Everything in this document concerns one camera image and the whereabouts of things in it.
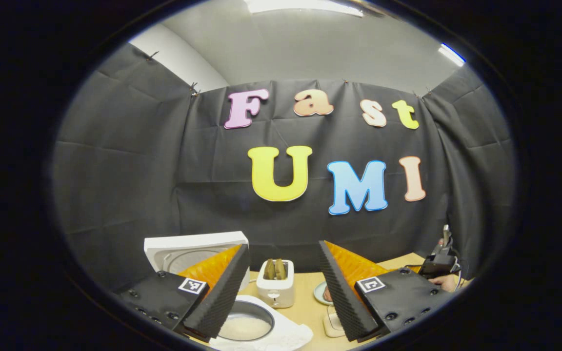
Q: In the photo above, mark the pale green plate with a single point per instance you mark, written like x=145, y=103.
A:
x=318, y=293

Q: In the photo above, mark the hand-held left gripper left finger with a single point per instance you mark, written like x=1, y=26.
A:
x=222, y=297

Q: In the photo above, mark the white rice cooker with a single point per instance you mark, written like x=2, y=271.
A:
x=188, y=241

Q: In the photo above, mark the white rectangular tray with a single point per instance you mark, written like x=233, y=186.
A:
x=332, y=324

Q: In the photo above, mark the white rice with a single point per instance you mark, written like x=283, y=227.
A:
x=247, y=327

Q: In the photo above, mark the brown meat slice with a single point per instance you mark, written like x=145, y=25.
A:
x=328, y=294

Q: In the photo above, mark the black backdrop cloth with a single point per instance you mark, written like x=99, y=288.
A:
x=130, y=185

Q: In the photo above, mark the white toaster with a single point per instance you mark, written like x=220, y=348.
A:
x=276, y=292

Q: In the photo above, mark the small ceiling light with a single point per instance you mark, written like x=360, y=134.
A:
x=451, y=54

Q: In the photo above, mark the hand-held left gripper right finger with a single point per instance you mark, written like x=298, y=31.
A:
x=342, y=292

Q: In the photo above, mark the brown bread slice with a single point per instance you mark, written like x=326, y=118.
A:
x=270, y=269
x=281, y=269

